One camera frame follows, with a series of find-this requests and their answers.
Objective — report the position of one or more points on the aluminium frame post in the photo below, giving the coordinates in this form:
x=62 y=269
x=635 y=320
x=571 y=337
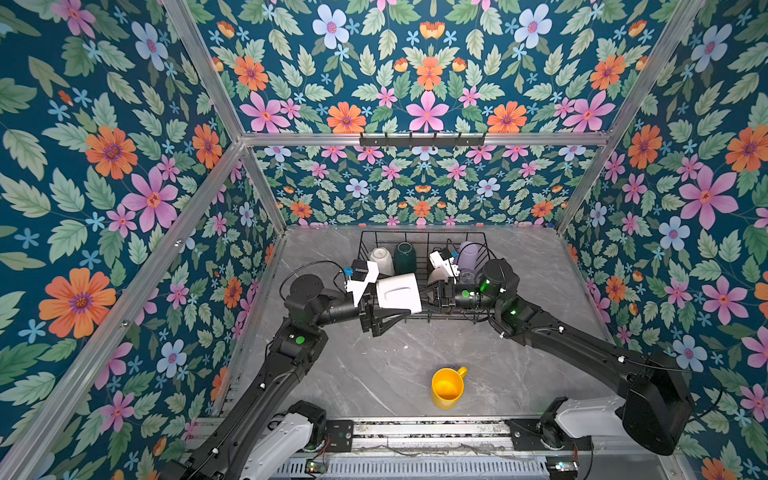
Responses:
x=683 y=17
x=185 y=26

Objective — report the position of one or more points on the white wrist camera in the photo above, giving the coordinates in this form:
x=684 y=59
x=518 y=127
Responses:
x=359 y=275
x=443 y=258

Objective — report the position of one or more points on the yellow mug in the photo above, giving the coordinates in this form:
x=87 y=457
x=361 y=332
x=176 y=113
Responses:
x=447 y=387

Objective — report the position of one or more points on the black wire dish rack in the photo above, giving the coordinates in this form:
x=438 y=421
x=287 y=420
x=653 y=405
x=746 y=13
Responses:
x=420 y=252

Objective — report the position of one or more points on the black hook rail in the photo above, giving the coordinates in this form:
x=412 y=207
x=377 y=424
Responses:
x=409 y=140

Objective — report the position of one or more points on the aluminium frame post left rear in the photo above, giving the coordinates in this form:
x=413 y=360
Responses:
x=185 y=26

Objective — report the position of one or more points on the dark green mug white inside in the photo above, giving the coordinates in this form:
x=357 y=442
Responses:
x=404 y=258

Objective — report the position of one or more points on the white mug red inside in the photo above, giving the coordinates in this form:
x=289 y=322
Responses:
x=399 y=292

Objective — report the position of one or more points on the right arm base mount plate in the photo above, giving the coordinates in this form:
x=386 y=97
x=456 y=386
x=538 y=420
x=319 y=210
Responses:
x=529 y=434

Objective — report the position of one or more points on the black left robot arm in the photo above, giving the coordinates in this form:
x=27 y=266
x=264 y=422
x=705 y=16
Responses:
x=243 y=446

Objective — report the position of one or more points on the aluminium frame post right rear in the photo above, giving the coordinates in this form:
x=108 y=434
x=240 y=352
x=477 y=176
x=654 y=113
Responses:
x=683 y=17

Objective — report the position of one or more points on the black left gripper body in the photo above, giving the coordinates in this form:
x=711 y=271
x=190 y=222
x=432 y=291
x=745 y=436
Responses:
x=366 y=317

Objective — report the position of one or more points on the cream mug pink handle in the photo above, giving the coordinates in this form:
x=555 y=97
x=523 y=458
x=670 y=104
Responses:
x=439 y=274

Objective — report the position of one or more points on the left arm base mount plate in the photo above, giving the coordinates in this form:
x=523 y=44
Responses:
x=339 y=436

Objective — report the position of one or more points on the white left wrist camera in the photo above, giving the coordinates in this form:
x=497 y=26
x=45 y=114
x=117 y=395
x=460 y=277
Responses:
x=359 y=275

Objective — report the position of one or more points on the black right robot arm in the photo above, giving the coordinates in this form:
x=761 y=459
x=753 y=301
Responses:
x=650 y=401

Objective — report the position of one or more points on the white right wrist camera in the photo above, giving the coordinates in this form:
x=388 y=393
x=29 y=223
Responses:
x=443 y=258

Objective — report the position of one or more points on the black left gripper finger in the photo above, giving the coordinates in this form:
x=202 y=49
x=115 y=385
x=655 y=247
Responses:
x=370 y=292
x=391 y=317

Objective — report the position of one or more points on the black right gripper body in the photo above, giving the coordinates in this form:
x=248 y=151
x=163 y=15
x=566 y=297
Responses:
x=449 y=295

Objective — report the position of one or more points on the lilac plastic cup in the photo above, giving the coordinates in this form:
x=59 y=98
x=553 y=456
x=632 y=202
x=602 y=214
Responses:
x=467 y=261

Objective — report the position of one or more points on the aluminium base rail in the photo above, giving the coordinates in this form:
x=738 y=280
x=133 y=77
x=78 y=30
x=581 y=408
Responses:
x=475 y=447

